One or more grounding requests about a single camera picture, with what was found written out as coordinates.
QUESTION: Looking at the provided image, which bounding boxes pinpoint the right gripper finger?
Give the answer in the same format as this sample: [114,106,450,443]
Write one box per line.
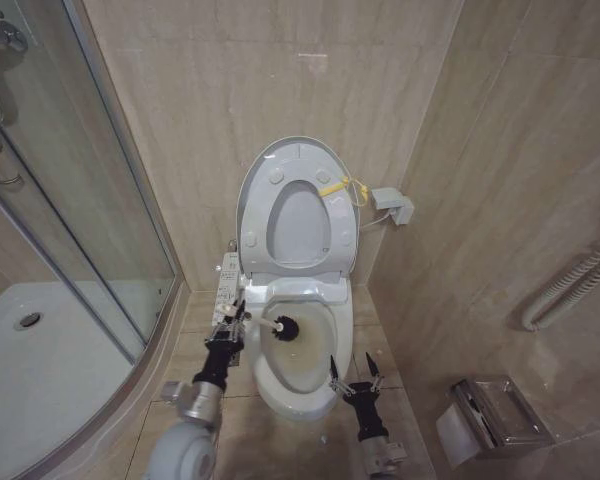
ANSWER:
[327,354,352,399]
[363,351,386,391]

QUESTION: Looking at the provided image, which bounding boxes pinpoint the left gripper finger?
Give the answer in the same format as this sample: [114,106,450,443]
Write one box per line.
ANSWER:
[214,301,237,344]
[231,297,254,347]

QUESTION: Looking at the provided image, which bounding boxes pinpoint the white toilet brush black bristles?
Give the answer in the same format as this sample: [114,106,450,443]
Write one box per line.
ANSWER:
[243,312,302,343]

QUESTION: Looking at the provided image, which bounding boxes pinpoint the white toilet control panel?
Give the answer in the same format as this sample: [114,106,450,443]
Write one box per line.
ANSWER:
[211,250,245,327]

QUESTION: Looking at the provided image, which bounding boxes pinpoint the white toilet bowl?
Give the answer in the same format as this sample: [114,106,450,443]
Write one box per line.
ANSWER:
[242,276,357,422]

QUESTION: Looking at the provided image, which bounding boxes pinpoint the white toilet paper sheet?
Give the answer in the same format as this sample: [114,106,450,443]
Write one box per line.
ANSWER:
[434,398,482,472]

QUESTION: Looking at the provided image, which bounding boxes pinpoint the white toilet lid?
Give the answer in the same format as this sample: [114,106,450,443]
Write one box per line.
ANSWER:
[235,134,362,277]

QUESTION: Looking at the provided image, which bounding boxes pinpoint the white toilet seat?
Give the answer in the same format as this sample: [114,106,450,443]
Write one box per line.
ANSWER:
[239,151,360,275]

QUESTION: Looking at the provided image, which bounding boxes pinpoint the steel toilet paper holder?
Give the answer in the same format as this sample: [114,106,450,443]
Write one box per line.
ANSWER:
[447,374,555,450]

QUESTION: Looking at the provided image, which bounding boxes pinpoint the white shower tray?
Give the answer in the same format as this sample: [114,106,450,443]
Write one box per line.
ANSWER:
[0,278,177,480]

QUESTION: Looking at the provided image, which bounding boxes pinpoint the round chrome shower drain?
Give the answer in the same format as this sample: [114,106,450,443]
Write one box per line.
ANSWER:
[13,310,44,330]

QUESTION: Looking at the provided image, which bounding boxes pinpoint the chrome shower faucet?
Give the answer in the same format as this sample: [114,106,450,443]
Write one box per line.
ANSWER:
[0,6,30,52]

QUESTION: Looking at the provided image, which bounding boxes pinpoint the thin white cable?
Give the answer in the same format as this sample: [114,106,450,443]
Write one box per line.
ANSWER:
[361,211,397,230]

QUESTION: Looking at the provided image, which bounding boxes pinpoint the grey wall socket box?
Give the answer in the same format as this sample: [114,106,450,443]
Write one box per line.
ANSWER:
[369,185,416,227]

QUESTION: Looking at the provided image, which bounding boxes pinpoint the yellow cord loop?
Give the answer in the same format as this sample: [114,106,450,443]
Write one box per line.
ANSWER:
[346,174,371,208]

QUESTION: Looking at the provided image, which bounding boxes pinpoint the curved glass shower enclosure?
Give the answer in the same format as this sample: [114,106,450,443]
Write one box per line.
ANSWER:
[0,0,187,480]

